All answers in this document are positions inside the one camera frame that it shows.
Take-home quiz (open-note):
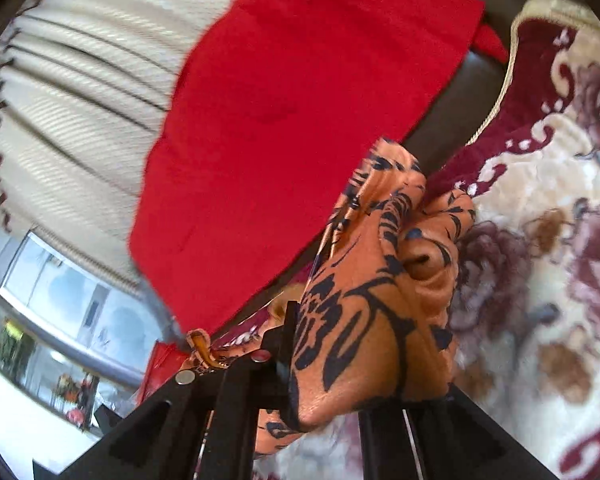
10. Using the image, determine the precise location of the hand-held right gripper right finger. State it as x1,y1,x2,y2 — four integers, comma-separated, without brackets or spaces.
357,385,561,480

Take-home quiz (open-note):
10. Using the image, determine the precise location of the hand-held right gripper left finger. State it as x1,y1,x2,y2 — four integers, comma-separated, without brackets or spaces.
32,301,301,480

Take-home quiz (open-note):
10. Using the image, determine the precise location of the orange black floral garment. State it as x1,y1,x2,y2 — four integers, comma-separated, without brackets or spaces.
185,135,478,461

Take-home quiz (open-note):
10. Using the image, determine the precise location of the red plastic item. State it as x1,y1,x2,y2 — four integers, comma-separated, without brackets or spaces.
136,341,192,407

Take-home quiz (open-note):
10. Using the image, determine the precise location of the maroon cream floral plush blanket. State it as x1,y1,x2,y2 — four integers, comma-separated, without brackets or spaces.
215,0,600,480

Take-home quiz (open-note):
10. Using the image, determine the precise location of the glass window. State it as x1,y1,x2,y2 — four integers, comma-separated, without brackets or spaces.
0,230,167,363

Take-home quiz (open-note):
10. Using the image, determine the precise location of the red cloth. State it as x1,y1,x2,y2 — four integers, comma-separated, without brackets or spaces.
127,0,509,339

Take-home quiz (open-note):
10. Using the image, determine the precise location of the dark brown leather sofa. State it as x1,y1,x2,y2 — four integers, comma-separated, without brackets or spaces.
260,0,546,311

